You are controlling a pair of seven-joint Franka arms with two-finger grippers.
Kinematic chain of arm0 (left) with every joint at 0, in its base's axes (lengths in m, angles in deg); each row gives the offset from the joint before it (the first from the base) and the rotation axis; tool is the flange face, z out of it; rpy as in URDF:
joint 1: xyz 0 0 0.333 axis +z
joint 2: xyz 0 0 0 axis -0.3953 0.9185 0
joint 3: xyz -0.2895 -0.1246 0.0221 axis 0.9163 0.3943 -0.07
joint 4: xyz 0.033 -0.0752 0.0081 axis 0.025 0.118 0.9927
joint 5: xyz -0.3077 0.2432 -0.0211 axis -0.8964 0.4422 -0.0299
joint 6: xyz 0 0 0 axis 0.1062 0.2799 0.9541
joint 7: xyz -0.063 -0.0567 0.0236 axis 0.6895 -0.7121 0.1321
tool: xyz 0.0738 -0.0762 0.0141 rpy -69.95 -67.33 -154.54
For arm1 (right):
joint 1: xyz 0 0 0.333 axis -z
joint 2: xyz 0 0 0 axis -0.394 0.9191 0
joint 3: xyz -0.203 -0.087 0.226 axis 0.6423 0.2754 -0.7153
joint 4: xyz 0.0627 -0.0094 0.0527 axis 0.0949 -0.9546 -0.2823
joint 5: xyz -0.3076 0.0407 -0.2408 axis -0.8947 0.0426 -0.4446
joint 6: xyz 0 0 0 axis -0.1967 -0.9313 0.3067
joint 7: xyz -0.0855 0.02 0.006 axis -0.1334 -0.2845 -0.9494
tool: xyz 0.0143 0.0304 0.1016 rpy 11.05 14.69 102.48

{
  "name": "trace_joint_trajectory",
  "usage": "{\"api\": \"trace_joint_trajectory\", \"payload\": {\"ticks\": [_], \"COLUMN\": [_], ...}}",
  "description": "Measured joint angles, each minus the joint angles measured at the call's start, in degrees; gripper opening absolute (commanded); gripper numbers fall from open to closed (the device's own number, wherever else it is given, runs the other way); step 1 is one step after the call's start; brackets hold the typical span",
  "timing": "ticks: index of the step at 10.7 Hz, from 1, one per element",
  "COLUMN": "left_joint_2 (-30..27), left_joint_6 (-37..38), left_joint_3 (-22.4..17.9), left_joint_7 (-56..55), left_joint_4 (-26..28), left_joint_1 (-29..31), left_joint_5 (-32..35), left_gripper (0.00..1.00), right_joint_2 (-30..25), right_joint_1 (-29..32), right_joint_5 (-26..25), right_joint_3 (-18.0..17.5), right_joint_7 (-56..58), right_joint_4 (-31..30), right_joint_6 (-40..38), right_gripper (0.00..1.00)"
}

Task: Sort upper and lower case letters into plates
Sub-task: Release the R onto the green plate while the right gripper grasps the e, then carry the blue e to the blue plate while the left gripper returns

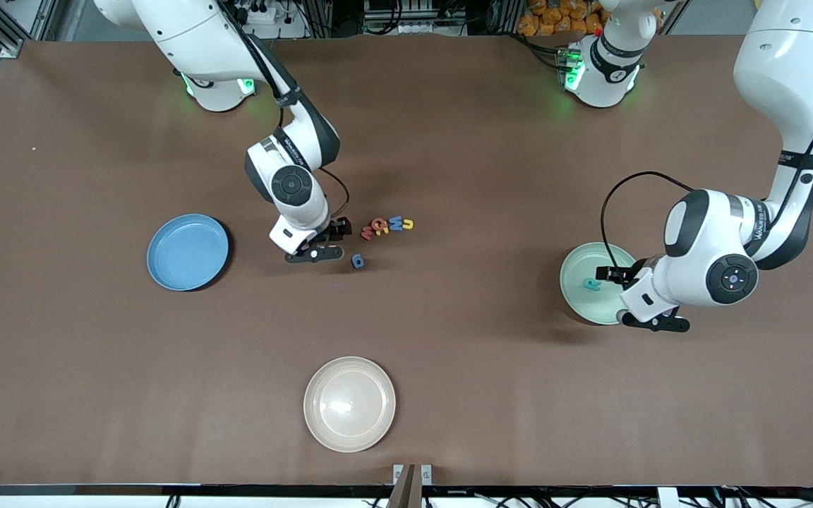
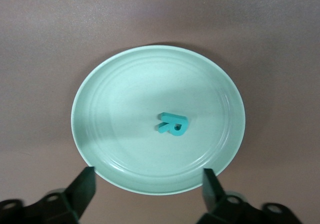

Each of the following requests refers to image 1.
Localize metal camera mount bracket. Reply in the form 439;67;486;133
392;464;433;508

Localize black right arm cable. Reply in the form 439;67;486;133
216;0;352;221

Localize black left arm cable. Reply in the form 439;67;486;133
601;42;813;274

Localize aluminium frame post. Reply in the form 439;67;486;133
0;0;61;59

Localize orange bags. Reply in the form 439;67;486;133
517;0;608;36

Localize beige plate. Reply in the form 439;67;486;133
303;356;397;454

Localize white power strip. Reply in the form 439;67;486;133
236;0;282;25

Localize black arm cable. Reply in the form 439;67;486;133
601;42;813;274
216;0;352;221

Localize mint green plate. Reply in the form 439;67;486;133
560;242;639;326

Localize blue plate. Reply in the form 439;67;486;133
146;214;231;292

